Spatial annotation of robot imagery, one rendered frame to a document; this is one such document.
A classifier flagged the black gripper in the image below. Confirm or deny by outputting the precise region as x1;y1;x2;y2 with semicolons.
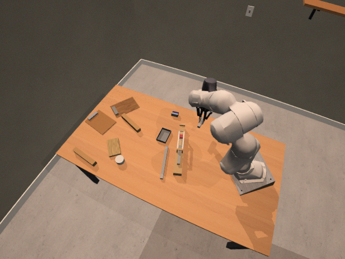
196;107;213;124

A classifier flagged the grey cylinder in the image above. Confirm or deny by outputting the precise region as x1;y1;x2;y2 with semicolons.
115;155;125;165

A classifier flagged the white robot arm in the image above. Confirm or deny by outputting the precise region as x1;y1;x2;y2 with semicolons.
188;78;266;183

